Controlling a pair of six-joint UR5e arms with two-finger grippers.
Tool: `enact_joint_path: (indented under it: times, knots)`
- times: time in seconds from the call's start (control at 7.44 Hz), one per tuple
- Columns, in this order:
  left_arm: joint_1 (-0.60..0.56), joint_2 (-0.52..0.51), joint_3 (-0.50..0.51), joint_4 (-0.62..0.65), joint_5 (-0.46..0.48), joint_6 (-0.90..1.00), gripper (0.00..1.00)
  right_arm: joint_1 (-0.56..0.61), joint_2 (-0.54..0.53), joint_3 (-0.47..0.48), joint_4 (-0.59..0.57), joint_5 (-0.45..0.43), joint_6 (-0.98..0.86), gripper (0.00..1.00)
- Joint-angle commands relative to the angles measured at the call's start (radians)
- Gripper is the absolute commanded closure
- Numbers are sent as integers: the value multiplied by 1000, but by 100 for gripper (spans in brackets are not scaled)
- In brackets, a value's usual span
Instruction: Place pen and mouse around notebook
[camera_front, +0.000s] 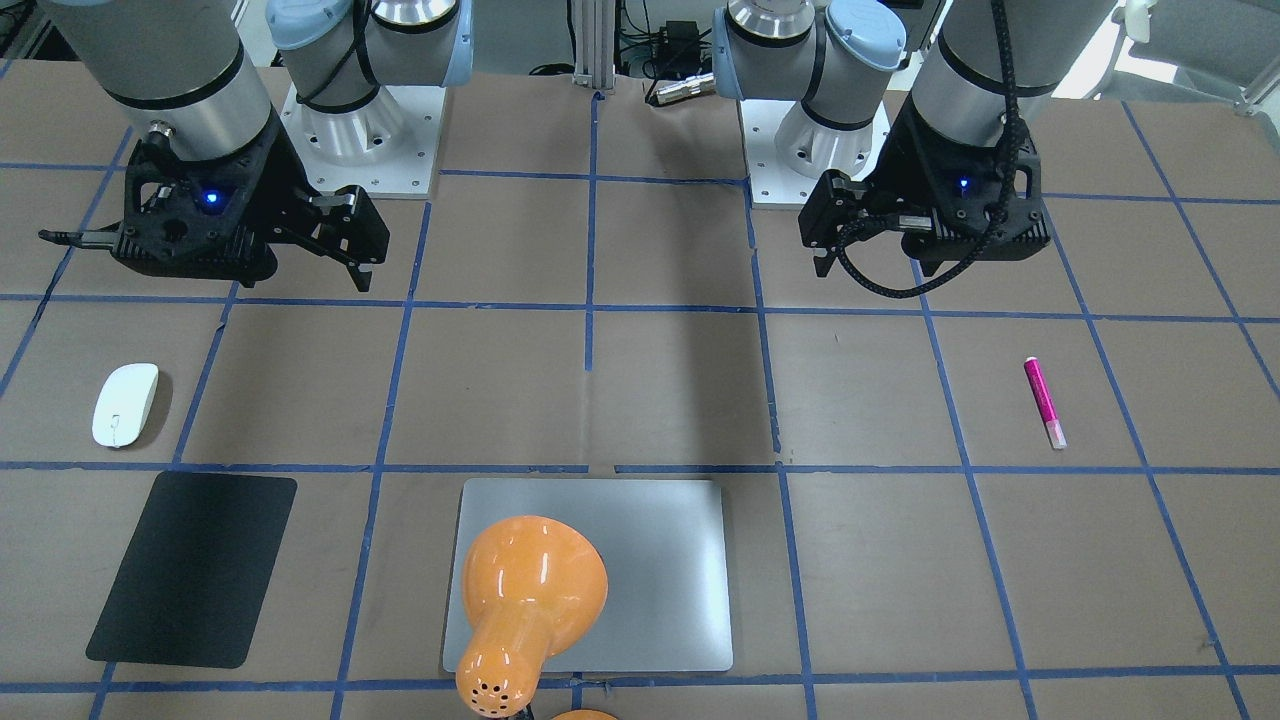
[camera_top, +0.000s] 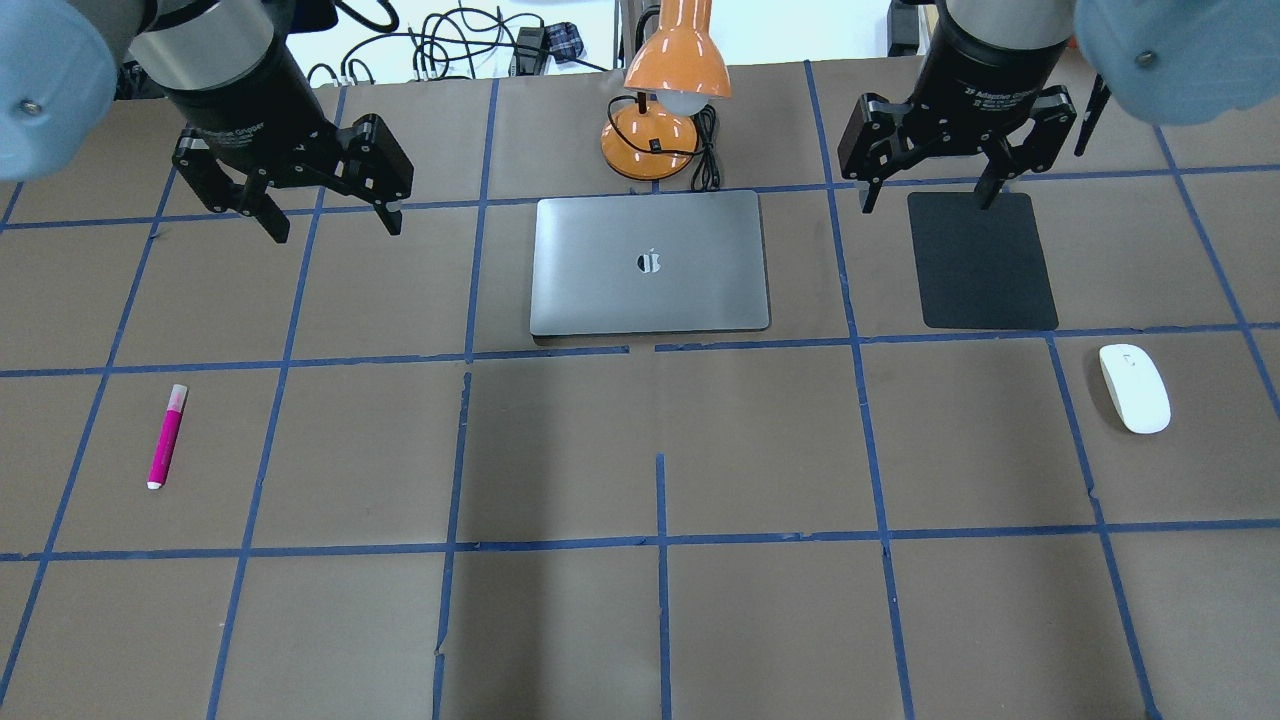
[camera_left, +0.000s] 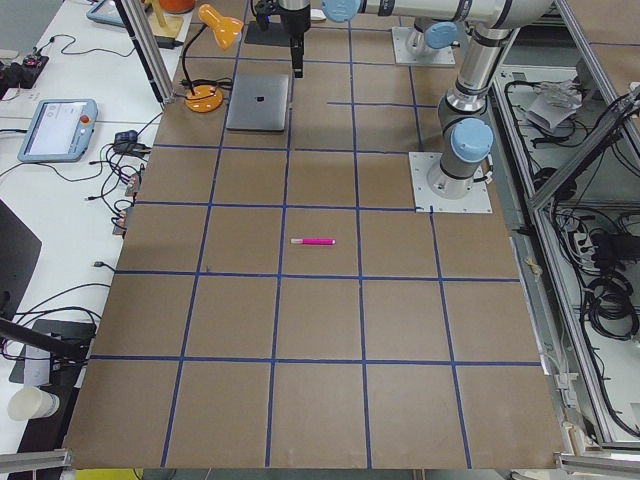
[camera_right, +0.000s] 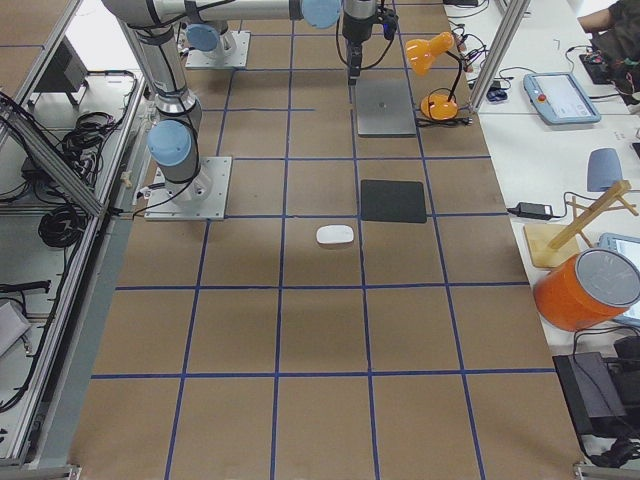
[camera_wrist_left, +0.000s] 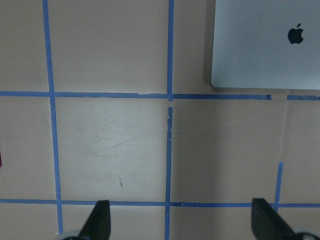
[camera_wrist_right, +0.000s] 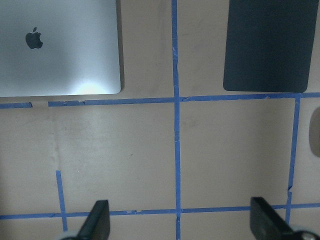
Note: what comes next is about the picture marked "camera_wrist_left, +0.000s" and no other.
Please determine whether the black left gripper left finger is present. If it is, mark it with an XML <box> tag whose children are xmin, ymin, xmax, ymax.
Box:
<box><xmin>78</xmin><ymin>200</ymin><xmax>111</xmax><ymax>240</ymax></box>

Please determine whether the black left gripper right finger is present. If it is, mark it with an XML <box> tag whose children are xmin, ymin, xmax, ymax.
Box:
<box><xmin>251</xmin><ymin>198</ymin><xmax>296</xmax><ymax>240</ymax></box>

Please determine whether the silver apple laptop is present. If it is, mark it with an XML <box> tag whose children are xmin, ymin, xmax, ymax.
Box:
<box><xmin>211</xmin><ymin>0</ymin><xmax>320</xmax><ymax>90</ymax></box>

